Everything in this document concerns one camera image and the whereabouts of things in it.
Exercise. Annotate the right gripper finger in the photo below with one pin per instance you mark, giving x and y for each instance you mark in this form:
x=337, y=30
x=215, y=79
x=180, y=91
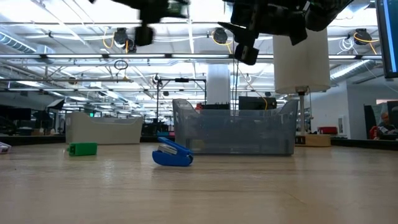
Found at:
x=244, y=35
x=298, y=29

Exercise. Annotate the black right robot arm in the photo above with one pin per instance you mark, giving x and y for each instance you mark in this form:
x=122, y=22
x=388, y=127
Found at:
x=326, y=12

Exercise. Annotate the blue mini stapler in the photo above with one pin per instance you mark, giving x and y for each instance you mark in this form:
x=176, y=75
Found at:
x=171, y=158

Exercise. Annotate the green mini stapler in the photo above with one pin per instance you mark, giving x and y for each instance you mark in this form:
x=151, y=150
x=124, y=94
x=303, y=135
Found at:
x=84, y=149

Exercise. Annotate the silver staple remover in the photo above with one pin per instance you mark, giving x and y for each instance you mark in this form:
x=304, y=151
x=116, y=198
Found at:
x=4, y=148

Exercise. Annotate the white shade table lamp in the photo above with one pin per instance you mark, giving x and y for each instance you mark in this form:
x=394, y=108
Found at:
x=300, y=68

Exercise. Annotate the black equipment case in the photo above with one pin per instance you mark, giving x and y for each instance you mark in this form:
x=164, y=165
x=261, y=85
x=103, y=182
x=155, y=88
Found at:
x=253, y=103

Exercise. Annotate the black power strip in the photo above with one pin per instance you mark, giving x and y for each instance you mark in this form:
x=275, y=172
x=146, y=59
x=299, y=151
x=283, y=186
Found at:
x=216, y=106

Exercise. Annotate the black computer monitor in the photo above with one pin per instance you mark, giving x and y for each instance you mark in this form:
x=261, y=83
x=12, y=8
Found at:
x=388, y=37

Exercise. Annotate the smoked transparent plastic bin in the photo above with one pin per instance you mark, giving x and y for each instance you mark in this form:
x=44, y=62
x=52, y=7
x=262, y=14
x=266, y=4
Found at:
x=236, y=133

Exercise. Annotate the red storage box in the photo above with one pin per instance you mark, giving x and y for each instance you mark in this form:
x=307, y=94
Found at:
x=327, y=130

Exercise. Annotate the person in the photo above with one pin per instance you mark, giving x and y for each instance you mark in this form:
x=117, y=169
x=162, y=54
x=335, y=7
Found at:
x=385, y=126

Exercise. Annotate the light grey plastic bin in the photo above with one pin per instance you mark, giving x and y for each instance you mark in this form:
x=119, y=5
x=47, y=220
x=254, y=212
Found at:
x=102, y=130

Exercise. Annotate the background computer monitor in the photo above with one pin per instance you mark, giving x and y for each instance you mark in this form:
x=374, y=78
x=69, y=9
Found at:
x=19, y=113

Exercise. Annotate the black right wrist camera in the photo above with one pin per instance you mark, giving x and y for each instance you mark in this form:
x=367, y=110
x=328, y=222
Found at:
x=246, y=54

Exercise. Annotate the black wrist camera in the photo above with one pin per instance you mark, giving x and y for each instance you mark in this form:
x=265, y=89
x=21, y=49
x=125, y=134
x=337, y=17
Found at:
x=246, y=54
x=144, y=36

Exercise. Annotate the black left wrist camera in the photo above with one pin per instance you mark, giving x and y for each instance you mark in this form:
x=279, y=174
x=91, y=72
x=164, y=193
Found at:
x=144, y=36

